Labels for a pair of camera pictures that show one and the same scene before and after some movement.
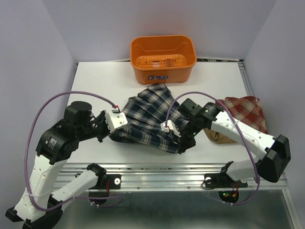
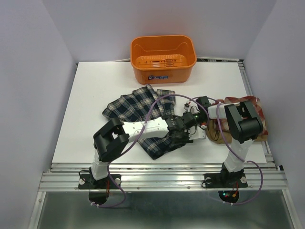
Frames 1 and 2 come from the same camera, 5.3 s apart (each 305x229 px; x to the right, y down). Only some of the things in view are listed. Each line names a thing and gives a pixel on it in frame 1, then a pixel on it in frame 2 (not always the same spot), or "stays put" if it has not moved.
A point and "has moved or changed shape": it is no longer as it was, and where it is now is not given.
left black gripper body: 98,126 to 182,139
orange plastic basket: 163,59 stays put
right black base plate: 222,181 stays put
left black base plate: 108,181 stays put
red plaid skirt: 247,109 stays put
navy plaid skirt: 145,112 has moved or changed shape
